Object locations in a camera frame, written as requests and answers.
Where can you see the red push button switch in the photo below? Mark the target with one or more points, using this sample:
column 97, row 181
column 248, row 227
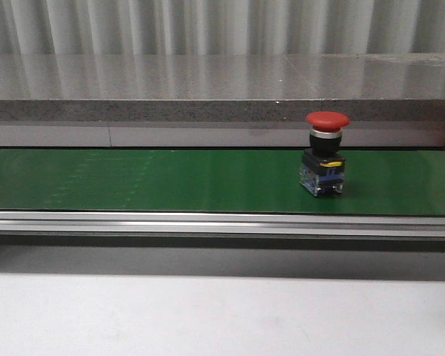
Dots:
column 322, row 167

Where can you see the green conveyor belt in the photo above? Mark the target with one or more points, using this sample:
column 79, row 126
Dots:
column 376, row 182

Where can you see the grey granite counter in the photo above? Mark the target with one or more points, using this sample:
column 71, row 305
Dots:
column 117, row 101

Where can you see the white pleated curtain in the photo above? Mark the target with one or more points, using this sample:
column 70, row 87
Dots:
column 221, row 27

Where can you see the aluminium conveyor frame rail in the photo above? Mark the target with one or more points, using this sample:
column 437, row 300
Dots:
column 205, row 223

